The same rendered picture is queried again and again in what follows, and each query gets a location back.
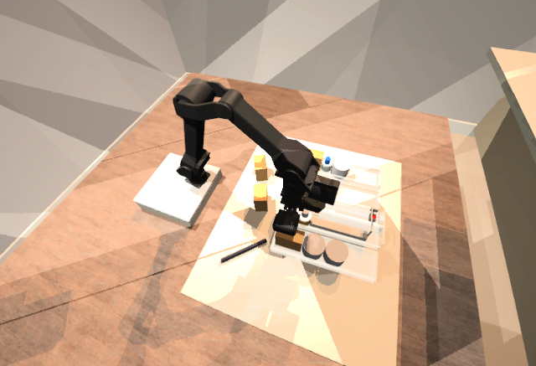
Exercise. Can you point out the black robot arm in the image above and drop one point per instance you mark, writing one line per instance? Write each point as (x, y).
(293, 161)

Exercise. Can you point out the black flat bar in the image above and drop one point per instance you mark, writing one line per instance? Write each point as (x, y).
(243, 250)

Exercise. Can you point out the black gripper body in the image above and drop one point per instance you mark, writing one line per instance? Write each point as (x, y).
(287, 222)

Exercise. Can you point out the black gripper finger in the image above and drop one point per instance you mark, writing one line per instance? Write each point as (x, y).
(281, 211)

